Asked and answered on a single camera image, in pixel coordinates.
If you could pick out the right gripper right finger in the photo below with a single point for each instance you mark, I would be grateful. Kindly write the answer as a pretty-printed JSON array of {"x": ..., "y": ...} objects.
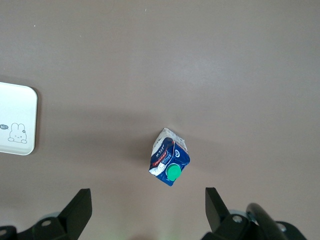
[{"x": 217, "y": 217}]

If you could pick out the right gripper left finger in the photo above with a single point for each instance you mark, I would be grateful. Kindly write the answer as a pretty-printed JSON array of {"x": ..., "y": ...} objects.
[{"x": 75, "y": 212}]

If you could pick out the blue white milk carton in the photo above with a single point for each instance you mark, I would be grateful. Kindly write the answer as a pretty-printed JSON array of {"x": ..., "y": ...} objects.
[{"x": 162, "y": 155}]

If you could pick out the cream rabbit print tray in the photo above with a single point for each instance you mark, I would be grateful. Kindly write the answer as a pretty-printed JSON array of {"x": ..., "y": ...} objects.
[{"x": 15, "y": 110}]

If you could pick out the brown table mat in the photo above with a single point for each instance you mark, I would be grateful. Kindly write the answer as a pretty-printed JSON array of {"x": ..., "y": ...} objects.
[{"x": 175, "y": 62}]

